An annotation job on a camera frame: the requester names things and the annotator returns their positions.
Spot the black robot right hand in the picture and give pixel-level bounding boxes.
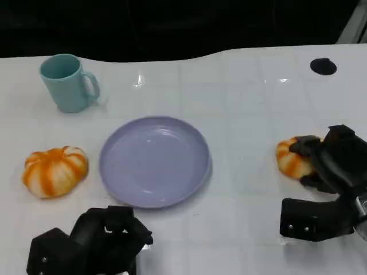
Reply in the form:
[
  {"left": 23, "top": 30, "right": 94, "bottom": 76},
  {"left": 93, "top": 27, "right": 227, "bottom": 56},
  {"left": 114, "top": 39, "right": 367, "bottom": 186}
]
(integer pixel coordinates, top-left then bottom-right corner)
[{"left": 288, "top": 124, "right": 367, "bottom": 199}]

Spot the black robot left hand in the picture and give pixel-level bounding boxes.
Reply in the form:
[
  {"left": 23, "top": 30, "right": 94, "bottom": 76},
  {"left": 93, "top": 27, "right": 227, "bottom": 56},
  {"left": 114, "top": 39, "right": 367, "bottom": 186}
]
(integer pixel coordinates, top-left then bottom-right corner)
[{"left": 68, "top": 205, "right": 154, "bottom": 275}]

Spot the orange and white bread roll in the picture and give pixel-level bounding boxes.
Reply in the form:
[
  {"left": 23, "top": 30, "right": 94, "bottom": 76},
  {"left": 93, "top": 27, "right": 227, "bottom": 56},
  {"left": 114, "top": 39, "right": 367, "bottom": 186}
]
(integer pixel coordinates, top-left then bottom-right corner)
[
  {"left": 275, "top": 136, "right": 325, "bottom": 180},
  {"left": 22, "top": 146, "right": 89, "bottom": 199}
]

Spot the lilac plate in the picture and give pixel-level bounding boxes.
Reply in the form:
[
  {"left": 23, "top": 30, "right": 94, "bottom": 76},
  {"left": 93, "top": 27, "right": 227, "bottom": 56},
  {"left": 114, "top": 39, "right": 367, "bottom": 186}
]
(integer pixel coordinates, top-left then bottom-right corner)
[{"left": 99, "top": 115, "right": 213, "bottom": 209}]

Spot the black round table grommet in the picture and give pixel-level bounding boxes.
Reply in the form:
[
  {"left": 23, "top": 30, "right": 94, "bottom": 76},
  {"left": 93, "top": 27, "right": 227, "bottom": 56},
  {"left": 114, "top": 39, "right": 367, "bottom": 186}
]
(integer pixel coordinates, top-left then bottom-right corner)
[{"left": 309, "top": 57, "right": 338, "bottom": 76}]

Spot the pale green mug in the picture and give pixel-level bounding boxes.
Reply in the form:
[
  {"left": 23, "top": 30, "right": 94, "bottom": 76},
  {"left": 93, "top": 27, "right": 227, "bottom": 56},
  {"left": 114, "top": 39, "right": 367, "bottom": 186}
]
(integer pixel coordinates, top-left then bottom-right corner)
[{"left": 39, "top": 53, "right": 101, "bottom": 114}]

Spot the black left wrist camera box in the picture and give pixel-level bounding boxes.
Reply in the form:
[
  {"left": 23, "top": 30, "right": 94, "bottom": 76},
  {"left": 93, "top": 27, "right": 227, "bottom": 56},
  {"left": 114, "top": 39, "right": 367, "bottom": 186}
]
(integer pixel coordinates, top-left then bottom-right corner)
[{"left": 26, "top": 227, "right": 77, "bottom": 275}]

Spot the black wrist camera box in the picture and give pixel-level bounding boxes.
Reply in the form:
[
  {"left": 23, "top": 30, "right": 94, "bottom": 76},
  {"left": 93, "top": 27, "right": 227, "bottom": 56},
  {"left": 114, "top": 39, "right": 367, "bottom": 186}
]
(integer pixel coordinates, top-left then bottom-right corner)
[
  {"left": 279, "top": 197, "right": 358, "bottom": 244},
  {"left": 26, "top": 227, "right": 77, "bottom": 275}
]

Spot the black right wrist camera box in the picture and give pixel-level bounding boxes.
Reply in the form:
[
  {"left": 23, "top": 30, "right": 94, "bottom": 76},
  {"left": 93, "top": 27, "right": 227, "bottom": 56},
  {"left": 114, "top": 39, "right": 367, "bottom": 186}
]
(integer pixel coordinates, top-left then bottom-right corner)
[{"left": 279, "top": 197, "right": 358, "bottom": 244}]

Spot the grey metal frame post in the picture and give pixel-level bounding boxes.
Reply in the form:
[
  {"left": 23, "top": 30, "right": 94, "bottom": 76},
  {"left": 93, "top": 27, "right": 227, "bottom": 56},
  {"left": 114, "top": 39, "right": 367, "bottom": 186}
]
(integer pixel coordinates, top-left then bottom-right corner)
[{"left": 335, "top": 0, "right": 367, "bottom": 45}]

